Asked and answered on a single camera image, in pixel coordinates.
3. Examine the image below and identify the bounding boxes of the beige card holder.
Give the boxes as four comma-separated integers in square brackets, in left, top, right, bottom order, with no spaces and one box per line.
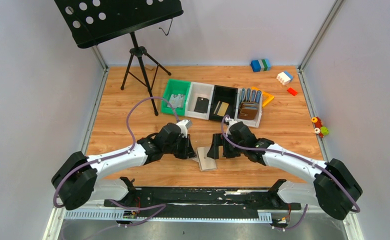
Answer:
[191,146,218,172]

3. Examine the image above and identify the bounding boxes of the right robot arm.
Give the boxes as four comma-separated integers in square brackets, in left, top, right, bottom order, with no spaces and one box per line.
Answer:
[206,118,363,220]

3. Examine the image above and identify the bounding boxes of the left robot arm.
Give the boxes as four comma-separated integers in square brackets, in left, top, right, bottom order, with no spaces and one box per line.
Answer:
[51,119,196,211]

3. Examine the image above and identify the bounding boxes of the gold card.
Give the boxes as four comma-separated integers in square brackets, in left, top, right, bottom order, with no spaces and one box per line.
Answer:
[213,101,229,117]

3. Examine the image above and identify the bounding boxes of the grey cards in green bin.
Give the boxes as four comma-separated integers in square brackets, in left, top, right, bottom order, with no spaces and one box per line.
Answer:
[166,93,186,109]

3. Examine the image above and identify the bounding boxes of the brown card holder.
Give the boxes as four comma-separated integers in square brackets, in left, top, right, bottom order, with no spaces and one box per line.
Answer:
[237,101,260,120]

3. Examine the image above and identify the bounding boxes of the black card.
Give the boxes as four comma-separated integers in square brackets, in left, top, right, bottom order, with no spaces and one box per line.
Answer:
[193,97,209,114]

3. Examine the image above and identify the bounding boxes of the blue card holders row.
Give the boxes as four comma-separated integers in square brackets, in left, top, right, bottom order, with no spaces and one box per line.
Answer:
[239,88,263,104]

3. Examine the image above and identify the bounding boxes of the white bin with holders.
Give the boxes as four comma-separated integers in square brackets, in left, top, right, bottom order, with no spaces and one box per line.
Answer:
[234,88,263,128]

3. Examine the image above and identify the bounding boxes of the black plastic bin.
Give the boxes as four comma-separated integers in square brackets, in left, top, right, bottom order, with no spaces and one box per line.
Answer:
[208,85,239,122]

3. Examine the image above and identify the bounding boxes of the green plastic bin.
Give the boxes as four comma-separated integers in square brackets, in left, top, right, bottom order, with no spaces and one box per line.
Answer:
[161,79,191,116]

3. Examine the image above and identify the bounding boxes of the white plastic bin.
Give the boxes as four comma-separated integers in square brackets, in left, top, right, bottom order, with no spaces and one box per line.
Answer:
[184,82,214,120]

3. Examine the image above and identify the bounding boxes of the red toy brick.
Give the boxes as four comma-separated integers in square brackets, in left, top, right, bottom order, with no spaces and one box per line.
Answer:
[287,87,298,96]

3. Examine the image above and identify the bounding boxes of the blue green toy block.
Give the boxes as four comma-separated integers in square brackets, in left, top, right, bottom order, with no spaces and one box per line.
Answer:
[250,58,272,73]

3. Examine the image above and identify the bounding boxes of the white blue toy block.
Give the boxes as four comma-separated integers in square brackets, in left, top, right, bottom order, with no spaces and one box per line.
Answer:
[276,71,294,86]

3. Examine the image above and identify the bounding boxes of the colourful toy vehicle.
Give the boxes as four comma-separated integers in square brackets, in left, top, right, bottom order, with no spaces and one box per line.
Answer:
[311,116,330,138]

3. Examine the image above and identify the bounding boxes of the black music stand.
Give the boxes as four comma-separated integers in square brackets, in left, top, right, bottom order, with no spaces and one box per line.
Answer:
[55,0,184,97]

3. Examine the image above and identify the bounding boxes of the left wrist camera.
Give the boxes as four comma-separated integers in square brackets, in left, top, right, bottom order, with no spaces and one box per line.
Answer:
[176,119,193,138]

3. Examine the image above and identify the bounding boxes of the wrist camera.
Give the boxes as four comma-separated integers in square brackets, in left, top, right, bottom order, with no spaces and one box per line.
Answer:
[176,119,193,138]
[224,116,238,136]

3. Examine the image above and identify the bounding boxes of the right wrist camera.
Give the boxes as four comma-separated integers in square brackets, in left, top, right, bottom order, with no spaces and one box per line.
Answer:
[224,116,238,136]

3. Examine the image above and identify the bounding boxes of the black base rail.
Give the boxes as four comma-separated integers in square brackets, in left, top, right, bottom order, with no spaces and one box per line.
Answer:
[103,186,305,228]

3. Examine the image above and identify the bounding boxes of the orange toy frame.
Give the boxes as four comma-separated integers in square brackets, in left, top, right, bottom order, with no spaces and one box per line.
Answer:
[251,86,275,108]

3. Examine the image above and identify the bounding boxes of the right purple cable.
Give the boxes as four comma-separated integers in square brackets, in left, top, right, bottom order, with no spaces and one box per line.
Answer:
[220,114,362,232]

